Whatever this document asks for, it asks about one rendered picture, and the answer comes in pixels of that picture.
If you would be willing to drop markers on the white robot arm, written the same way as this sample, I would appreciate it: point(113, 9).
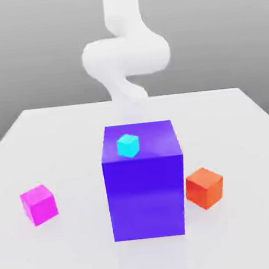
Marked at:
point(126, 56)

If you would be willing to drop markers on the small cyan cube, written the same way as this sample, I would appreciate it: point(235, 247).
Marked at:
point(127, 146)

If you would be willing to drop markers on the small orange cube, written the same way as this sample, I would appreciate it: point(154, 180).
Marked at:
point(204, 188)

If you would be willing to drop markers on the small magenta cube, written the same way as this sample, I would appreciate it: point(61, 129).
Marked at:
point(39, 205)

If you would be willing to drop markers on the large purple box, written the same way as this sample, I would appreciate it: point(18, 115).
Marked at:
point(145, 194)

